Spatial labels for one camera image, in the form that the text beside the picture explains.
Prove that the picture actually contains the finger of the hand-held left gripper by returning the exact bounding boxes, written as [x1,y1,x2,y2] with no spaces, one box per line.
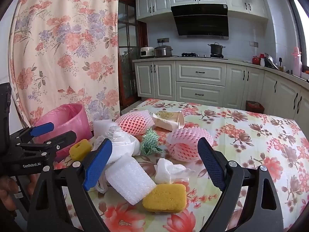
[16,130,77,159]
[10,123,55,142]

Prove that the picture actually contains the white foam block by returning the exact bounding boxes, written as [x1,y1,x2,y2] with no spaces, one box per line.
[94,119,117,138]

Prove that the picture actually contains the white lower kitchen cabinets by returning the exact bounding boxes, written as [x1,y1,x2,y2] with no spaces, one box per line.
[133,59,309,129]

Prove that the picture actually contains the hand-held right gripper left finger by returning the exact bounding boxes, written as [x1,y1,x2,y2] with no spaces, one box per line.
[27,138,113,232]

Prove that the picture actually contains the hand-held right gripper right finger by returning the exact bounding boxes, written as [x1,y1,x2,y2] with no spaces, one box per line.
[197,136,284,232]

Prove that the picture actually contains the red waste basket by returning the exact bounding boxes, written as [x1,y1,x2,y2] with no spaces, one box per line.
[246,101,265,114]

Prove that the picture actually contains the white plastic bag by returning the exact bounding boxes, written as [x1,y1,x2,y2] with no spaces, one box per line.
[93,126,142,194]

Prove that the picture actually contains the steel pressure cooker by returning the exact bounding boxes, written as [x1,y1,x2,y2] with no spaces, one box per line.
[154,45,173,58]

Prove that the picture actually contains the small yellow sponge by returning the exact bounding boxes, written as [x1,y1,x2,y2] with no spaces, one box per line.
[69,139,93,161]

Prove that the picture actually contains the black range hood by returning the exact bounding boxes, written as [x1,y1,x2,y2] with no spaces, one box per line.
[171,4,229,40]

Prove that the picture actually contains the wooden glass door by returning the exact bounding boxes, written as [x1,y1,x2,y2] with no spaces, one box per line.
[118,0,148,108]

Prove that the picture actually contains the white kitchen cabinets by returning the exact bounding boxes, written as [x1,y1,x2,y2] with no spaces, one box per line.
[133,59,309,129]
[135,0,269,21]

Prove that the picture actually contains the white rice cooker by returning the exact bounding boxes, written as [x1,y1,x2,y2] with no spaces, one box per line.
[140,47,155,59]

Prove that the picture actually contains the black cooking pot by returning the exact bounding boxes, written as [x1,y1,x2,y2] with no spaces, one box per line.
[208,43,226,55]

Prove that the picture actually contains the pink thermos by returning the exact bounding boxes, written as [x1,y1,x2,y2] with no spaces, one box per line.
[292,47,303,77]

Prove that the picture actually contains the black gas stove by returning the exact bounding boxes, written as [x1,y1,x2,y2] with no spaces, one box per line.
[182,52,228,60]

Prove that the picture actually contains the person's left hand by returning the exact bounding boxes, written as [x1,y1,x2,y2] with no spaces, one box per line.
[0,176,19,212]

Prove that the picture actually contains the pink foam fruit net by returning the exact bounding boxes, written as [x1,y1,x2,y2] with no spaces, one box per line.
[168,129,214,162]
[115,110,155,136]

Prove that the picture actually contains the green zigzag cloth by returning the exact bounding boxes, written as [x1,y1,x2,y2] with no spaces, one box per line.
[141,128,163,155]

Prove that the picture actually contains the pink trash bin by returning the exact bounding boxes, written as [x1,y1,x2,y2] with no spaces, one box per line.
[34,103,93,161]

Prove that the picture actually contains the white foam sheet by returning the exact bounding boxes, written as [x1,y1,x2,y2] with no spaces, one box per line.
[105,154,157,205]

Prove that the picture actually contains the white tissue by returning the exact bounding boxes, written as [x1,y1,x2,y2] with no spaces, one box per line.
[154,158,195,184]

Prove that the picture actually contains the large yellow sponge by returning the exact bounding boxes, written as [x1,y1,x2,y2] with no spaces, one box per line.
[142,184,187,213]

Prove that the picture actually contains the white upper kitchen cabinets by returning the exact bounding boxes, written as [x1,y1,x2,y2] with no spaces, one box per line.
[135,0,269,21]

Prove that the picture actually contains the floral curtain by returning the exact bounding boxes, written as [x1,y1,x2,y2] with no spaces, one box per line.
[10,0,121,136]

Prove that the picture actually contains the kitchen window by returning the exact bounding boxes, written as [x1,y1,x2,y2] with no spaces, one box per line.
[293,0,309,70]

